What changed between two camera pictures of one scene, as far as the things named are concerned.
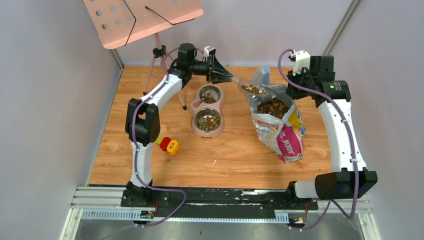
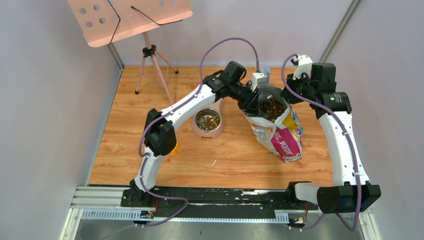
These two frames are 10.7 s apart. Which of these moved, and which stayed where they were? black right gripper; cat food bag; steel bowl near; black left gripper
Moved: black left gripper
Stayed: cat food bag; steel bowl near; black right gripper
